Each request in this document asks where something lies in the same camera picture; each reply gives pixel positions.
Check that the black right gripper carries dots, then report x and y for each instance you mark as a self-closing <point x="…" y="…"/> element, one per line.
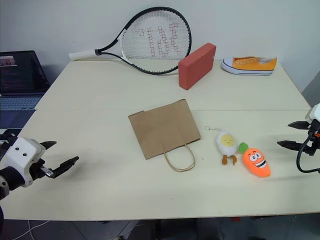
<point x="314" y="140"/>

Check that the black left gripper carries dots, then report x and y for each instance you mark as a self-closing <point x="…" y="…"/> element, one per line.
<point x="40" y="170"/>

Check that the brown paper bag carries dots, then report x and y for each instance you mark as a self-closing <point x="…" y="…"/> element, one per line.
<point x="165" y="130"/>

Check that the orange carrot plush toy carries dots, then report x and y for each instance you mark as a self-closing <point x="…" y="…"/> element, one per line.
<point x="257" y="163"/>

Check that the egg plush toy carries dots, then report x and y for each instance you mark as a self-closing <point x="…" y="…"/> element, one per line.
<point x="227" y="145"/>

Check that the yellow canvas sneaker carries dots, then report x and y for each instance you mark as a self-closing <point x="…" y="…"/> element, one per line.
<point x="252" y="65"/>

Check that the dark laptop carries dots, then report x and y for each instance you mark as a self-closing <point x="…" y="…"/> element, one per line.
<point x="20" y="72"/>

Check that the black and white tennis racket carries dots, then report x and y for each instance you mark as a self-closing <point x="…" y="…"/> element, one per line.
<point x="82" y="54"/>

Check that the red foam brick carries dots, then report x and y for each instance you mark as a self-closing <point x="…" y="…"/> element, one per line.
<point x="196" y="66"/>

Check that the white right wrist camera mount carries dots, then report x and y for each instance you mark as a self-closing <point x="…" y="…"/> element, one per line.
<point x="316" y="112"/>

